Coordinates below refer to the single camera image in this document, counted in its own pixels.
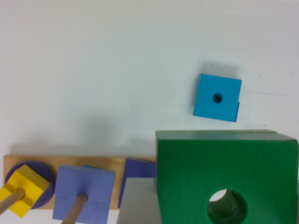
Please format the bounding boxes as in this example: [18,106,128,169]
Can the dark purple round disc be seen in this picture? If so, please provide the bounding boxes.
[5,160,56,209]

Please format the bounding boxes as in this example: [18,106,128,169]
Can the dark purple square block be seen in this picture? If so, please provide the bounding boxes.
[118,158,157,207]

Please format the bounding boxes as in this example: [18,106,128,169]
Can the middle wooden peg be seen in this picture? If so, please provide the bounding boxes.
[61,193,88,224]

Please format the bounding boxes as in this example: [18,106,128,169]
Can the green wooden block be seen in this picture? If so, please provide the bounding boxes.
[156,130,298,224]

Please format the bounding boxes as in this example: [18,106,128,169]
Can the far wooden peg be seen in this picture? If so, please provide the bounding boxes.
[0,189,25,216]

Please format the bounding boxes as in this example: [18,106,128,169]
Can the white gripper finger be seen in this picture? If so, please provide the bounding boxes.
[117,177,162,224]

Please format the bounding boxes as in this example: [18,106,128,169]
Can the wooden peg base board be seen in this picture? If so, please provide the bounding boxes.
[3,155,155,210]

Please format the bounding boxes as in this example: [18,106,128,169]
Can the wooden peg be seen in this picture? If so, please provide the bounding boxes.
[61,193,88,224]
[0,189,25,216]

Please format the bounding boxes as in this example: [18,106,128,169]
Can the light purple square block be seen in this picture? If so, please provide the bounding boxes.
[52,164,115,224]

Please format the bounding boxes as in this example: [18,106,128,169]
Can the blue block under purple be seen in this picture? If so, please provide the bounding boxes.
[82,165,103,170]

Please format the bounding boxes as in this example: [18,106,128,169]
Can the blue square block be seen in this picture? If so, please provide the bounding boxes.
[193,74,242,122]

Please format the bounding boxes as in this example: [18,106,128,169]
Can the yellow cross block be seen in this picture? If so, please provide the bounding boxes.
[0,164,50,217]

